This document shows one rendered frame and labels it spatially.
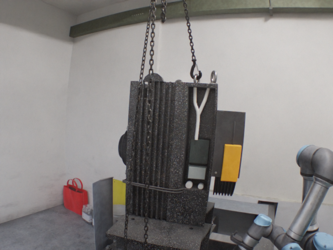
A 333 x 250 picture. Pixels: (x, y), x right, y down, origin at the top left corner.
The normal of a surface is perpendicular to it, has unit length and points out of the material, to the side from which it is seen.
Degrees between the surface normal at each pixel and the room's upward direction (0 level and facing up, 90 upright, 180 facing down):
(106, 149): 90
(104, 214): 90
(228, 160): 90
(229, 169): 90
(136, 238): 0
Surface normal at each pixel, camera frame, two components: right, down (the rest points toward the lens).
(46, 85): 0.88, 0.07
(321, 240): 0.06, -0.98
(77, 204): -0.46, 0.01
